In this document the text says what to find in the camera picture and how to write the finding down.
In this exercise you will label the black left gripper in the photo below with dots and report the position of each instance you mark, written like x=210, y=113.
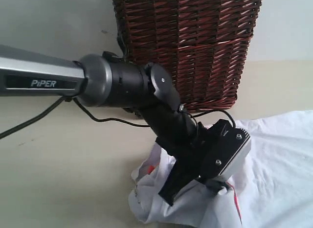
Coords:
x=189, y=157

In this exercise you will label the white t-shirt red logo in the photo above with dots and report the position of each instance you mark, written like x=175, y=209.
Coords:
x=272, y=189

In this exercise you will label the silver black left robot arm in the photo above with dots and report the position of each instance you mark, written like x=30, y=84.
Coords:
x=108, y=81

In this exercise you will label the dark red wicker basket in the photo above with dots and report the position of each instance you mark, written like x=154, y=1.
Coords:
x=203, y=44

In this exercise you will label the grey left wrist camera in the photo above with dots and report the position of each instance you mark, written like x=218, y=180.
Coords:
x=227, y=155

